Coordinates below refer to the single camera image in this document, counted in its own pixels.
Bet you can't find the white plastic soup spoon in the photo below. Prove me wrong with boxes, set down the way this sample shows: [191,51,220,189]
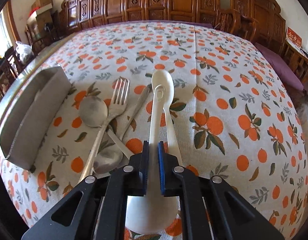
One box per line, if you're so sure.
[125,85,178,235]

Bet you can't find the metal spoon round bowl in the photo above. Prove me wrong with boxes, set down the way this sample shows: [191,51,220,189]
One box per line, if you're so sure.
[79,96,134,159]

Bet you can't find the metal fork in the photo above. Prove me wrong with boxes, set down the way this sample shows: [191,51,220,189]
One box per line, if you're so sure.
[79,77,130,181]

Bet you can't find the rectangular metal tray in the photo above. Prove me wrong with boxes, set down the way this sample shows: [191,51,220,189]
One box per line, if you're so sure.
[0,65,72,170]

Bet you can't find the white plastic long spoon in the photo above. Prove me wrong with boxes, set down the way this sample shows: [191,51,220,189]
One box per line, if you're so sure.
[152,69,183,166]

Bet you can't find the orange print tablecloth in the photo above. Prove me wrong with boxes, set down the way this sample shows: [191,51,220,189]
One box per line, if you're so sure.
[0,22,308,239]

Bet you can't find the purple armchair cushion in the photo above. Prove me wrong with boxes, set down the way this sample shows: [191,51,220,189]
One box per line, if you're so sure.
[255,43,304,92]

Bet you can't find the wooden dining chair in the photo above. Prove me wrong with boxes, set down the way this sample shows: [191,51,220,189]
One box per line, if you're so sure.
[0,47,23,101]

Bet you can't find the wooden side table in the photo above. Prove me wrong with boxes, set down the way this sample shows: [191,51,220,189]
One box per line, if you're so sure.
[281,40,308,84]

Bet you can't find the white plastic bag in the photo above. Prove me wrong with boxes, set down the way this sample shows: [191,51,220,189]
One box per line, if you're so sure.
[16,41,34,64]

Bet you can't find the red gift box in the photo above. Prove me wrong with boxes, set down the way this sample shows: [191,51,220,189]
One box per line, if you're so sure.
[286,27,302,49]

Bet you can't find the stacked cardboard boxes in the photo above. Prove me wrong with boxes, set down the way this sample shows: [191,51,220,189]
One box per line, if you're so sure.
[26,3,54,40]

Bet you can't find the carved wooden armchair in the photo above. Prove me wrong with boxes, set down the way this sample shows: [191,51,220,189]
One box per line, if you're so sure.
[216,0,287,55]

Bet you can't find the carved wooden sofa bench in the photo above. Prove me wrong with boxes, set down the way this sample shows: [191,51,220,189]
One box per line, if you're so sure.
[59,0,221,34]

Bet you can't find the cardboard box on top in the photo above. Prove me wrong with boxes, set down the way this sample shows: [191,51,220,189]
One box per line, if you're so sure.
[31,0,53,9]

